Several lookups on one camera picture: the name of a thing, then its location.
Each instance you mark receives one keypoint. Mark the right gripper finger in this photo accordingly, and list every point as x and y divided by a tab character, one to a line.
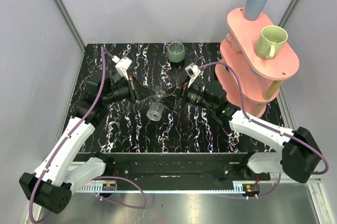
175	93
172	103

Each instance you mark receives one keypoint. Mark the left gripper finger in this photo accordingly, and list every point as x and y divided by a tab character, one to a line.
141	99
142	90

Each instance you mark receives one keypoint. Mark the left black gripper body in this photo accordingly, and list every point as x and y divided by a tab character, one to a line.
132	89

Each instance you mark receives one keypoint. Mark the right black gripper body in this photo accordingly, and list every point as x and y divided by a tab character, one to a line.
193	95

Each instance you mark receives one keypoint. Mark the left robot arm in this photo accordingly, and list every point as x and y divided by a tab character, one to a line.
51	185

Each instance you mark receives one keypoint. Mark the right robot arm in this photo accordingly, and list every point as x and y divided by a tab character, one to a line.
296	153

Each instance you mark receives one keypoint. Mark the teal ceramic bowl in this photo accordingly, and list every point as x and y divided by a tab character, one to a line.
175	52

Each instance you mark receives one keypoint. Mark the pink three-tier shelf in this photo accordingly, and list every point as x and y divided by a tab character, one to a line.
250	81

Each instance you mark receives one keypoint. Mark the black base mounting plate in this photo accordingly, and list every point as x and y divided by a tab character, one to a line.
219	166

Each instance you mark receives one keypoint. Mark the green ceramic mug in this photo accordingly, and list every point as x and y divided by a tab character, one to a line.
271	40

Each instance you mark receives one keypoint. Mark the blue plastic cup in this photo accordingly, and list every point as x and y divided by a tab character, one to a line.
253	8

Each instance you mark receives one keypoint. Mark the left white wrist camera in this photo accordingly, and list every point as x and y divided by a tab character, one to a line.
122	65

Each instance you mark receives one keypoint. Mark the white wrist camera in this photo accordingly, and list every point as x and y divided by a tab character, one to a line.
193	72
122	65

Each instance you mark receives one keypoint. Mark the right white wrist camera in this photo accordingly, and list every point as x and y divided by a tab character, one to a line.
193	72

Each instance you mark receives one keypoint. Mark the aluminium rail frame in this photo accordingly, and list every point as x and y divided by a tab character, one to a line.
121	183

